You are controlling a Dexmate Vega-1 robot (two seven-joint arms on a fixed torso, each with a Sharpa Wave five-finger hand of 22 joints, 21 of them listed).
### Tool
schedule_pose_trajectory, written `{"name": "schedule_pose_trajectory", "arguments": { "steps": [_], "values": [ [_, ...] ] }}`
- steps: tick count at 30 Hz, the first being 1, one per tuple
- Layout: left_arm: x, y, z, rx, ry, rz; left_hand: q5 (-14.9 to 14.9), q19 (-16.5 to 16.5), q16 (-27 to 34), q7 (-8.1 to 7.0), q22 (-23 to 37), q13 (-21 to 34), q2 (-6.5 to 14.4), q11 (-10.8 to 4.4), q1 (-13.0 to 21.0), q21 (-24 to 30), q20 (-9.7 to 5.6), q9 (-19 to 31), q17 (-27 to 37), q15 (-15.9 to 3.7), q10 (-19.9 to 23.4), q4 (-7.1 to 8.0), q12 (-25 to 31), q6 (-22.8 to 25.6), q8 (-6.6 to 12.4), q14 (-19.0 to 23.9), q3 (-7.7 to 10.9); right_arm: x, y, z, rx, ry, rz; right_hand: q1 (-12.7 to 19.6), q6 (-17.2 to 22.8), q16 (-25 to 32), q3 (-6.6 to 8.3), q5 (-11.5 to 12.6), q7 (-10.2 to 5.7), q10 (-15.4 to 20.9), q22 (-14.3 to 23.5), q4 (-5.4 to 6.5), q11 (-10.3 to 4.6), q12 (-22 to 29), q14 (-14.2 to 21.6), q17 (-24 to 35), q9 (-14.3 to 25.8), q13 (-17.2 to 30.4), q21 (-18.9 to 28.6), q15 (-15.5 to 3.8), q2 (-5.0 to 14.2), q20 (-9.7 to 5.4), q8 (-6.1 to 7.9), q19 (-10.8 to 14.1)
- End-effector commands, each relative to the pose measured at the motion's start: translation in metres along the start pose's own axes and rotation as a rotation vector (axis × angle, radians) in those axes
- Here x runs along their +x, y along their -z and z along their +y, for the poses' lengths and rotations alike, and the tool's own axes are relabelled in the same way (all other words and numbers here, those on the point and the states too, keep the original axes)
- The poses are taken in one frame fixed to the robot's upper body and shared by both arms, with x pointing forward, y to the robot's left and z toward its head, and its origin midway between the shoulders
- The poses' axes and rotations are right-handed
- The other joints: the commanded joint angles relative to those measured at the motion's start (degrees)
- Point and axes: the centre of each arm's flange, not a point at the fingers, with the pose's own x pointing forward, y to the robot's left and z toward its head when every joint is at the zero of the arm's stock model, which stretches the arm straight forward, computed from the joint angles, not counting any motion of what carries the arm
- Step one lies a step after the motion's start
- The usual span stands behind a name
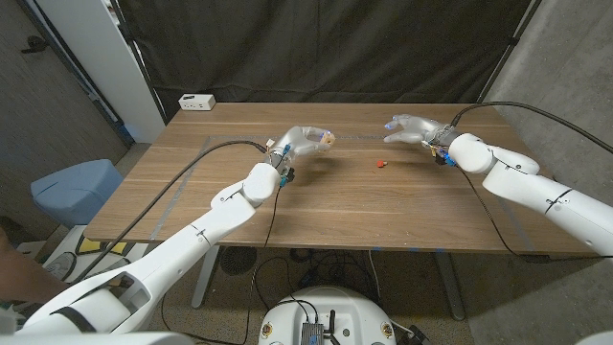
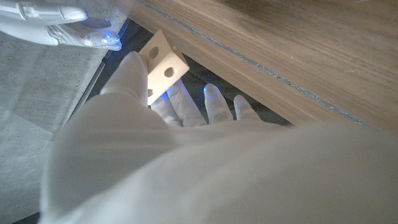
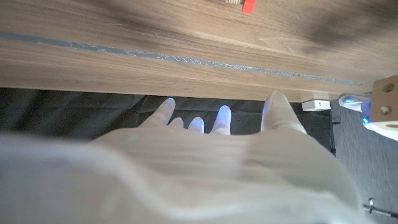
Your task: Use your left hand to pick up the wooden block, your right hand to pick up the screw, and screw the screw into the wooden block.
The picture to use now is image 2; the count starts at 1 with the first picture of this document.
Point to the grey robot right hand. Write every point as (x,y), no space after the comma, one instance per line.
(37,21)

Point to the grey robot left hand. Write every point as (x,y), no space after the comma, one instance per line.
(186,174)

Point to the wooden block with holes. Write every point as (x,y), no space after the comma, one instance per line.
(161,65)

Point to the black backdrop curtain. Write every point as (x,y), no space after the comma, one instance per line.
(194,79)

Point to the large wooden board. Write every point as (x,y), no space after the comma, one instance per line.
(264,69)

